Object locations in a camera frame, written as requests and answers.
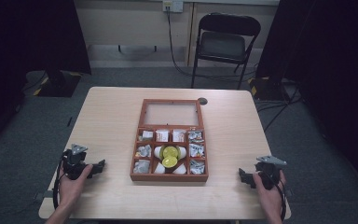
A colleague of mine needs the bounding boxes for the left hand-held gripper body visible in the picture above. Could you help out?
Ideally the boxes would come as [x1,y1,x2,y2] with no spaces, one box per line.
[62,143,98,181]

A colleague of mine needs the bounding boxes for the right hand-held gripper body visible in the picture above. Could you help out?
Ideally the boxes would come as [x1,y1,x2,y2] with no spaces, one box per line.
[254,155,288,191]

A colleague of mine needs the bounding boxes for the person's left hand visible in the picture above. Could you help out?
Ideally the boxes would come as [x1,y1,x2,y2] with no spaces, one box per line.
[57,163,94,210]

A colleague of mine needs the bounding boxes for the person's right hand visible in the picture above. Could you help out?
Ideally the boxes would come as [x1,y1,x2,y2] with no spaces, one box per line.
[252,169,288,217]

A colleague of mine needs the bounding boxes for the white orange packet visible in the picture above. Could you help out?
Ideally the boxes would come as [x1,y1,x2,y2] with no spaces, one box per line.
[155,129,170,143]
[172,129,186,143]

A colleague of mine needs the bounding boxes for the yellow lidded white cup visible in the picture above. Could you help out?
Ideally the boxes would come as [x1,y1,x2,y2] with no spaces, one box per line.
[161,155,179,169]
[159,145,182,160]

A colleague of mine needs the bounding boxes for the black stand base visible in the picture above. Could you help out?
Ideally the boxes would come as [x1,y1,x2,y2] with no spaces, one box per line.
[248,76,292,102]
[33,70,83,98]

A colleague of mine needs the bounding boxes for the brown wooden compartment box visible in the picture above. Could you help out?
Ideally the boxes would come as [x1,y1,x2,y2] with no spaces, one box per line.
[130,98,210,183]

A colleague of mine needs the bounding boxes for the dark curtain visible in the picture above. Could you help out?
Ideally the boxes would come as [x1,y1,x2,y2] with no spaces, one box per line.
[255,0,358,188]
[0,0,92,157]

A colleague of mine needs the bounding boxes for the black folding chair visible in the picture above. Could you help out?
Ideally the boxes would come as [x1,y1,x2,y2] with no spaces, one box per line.
[190,11,262,91]

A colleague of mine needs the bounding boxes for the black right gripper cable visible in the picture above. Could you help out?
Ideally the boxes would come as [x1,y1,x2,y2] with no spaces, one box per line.
[260,170,289,222]

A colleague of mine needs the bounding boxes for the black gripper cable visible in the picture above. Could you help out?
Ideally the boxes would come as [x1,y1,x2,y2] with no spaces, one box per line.
[52,154,67,210]
[260,170,289,222]

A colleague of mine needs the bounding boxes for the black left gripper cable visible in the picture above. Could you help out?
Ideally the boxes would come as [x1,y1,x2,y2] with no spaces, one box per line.
[52,154,67,210]

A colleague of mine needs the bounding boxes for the black floor cables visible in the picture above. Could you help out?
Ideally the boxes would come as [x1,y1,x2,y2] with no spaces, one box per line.
[255,81,304,133]

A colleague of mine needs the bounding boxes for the white wall socket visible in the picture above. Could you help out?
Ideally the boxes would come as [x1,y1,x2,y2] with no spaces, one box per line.
[162,0,185,14]

